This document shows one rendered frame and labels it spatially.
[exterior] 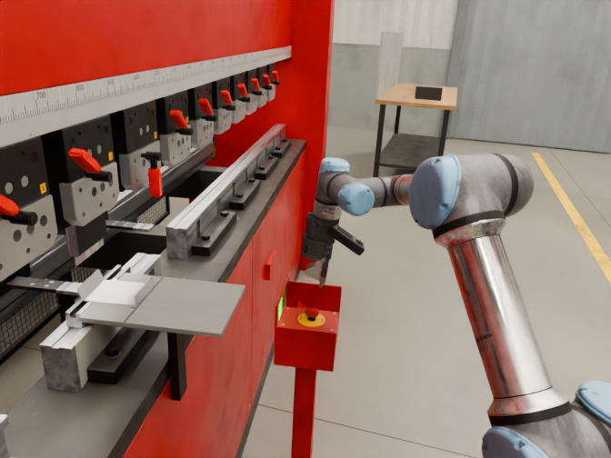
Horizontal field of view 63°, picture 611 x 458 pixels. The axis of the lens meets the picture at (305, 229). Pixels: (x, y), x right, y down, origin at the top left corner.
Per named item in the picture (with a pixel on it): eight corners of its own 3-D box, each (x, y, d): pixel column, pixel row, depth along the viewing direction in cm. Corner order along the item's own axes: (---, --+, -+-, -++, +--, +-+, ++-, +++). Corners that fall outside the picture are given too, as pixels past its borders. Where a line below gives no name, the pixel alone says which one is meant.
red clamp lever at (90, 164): (85, 146, 74) (114, 174, 84) (59, 144, 75) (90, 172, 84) (82, 157, 74) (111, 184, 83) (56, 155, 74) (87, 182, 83)
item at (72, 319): (82, 328, 91) (80, 313, 90) (66, 326, 92) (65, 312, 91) (131, 278, 110) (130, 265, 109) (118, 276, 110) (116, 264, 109)
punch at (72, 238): (81, 267, 90) (74, 218, 86) (70, 265, 90) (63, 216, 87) (108, 244, 99) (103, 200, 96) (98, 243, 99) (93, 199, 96)
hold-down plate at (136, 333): (115, 385, 91) (114, 372, 90) (87, 382, 92) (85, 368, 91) (175, 303, 119) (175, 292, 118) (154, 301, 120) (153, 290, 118)
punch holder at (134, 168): (132, 194, 100) (125, 110, 94) (92, 190, 101) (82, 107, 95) (162, 174, 114) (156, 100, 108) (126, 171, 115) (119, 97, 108)
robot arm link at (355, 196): (390, 184, 116) (367, 170, 126) (347, 188, 112) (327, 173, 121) (385, 215, 120) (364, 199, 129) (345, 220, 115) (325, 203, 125)
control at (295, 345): (333, 372, 132) (337, 313, 125) (273, 364, 133) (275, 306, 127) (338, 330, 150) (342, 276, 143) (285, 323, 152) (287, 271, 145)
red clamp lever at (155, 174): (161, 198, 105) (158, 153, 101) (142, 197, 105) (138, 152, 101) (165, 196, 106) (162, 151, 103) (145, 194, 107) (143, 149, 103)
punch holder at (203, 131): (197, 149, 137) (195, 87, 131) (167, 147, 138) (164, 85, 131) (214, 138, 151) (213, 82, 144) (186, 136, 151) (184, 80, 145)
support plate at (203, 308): (221, 338, 87) (221, 333, 87) (78, 322, 90) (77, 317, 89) (245, 289, 104) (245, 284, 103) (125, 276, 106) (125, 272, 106)
